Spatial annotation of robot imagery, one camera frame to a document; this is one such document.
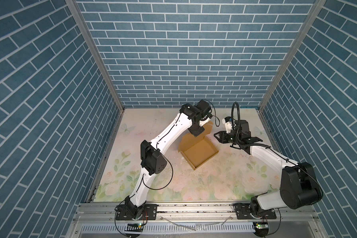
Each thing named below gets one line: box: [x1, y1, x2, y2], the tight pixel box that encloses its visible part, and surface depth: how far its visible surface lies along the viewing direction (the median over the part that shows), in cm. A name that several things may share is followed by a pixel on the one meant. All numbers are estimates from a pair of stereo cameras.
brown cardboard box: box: [178, 120, 219, 171], surface depth 95 cm
